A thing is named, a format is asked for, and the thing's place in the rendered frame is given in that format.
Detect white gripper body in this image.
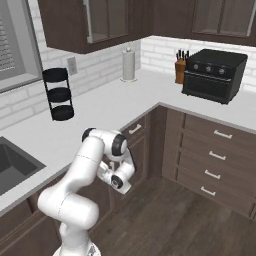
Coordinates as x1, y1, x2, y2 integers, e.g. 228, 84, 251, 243
97, 161, 116, 185

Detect dark wood drawer front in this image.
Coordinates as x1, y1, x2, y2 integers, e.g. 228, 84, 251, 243
177, 151, 256, 198
175, 169, 256, 218
180, 132, 256, 176
183, 113, 256, 155
119, 114, 150, 145

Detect dark wood cupboard door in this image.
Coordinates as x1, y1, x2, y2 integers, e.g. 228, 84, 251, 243
109, 135, 149, 202
0, 199, 64, 256

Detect black three-tier stand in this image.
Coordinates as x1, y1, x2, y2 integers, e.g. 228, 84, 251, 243
42, 67, 75, 122

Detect grey sink basin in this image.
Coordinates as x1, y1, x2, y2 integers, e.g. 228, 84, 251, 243
0, 135, 47, 197

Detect white paper towel roll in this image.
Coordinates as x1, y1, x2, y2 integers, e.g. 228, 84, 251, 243
120, 47, 139, 83

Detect brown wooden knife block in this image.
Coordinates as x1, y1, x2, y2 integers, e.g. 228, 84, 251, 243
174, 59, 189, 85

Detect black toaster oven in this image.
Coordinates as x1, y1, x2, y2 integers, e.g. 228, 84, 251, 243
181, 48, 249, 106

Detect grey framed window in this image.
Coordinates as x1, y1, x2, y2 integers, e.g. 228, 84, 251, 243
0, 0, 44, 94

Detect silver drawer handle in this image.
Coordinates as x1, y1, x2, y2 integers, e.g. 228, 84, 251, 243
199, 185, 217, 197
203, 169, 222, 180
128, 123, 143, 135
208, 150, 227, 161
213, 129, 234, 140

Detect grey wall socket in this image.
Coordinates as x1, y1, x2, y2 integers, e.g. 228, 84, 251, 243
67, 56, 79, 76

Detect dark wood wall cupboards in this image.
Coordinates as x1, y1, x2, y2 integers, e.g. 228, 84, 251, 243
37, 0, 155, 55
153, 0, 256, 48

